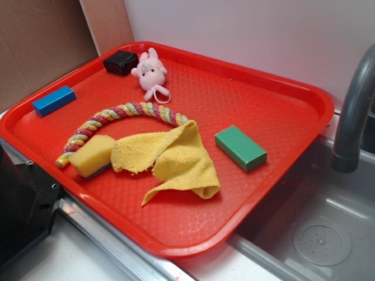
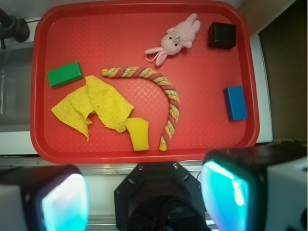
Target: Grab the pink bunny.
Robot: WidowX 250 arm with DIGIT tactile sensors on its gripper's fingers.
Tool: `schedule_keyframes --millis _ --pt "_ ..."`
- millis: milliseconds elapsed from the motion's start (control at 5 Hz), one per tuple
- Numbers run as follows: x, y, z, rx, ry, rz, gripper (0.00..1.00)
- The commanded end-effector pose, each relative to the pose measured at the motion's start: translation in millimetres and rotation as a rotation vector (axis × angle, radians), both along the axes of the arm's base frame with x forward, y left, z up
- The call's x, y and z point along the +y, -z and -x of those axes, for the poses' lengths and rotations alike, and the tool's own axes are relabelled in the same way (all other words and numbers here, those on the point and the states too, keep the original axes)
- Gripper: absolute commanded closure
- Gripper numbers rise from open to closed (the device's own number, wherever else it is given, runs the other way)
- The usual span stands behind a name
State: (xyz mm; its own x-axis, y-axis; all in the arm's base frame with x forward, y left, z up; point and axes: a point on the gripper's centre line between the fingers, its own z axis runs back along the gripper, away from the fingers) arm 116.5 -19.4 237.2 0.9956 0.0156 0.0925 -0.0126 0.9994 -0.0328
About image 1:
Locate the pink plush bunny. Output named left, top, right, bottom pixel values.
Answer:
left=131, top=47, right=171, bottom=104

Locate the red plastic tray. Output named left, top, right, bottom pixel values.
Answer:
left=1, top=42, right=334, bottom=258

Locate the yellow microfibre cloth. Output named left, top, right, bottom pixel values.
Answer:
left=111, top=121, right=220, bottom=205

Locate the green rectangular block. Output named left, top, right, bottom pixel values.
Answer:
left=215, top=126, right=268, bottom=172

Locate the yellow sponge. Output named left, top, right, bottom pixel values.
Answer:
left=68, top=135, right=116, bottom=178

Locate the black cube block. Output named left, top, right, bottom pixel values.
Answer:
left=103, top=50, right=139, bottom=76

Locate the blue rectangular block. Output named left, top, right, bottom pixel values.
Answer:
left=32, top=86, right=76, bottom=116

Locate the grey sink basin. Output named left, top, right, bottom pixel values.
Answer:
left=229, top=137, right=374, bottom=280

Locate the grey faucet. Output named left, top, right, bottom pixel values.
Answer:
left=331, top=46, right=374, bottom=173

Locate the brown cardboard panel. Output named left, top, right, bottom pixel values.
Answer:
left=1, top=1, right=133, bottom=112

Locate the multicolour braided rope toy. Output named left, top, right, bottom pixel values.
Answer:
left=56, top=102, right=189, bottom=169

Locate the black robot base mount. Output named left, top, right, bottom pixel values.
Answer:
left=1, top=148, right=63, bottom=269

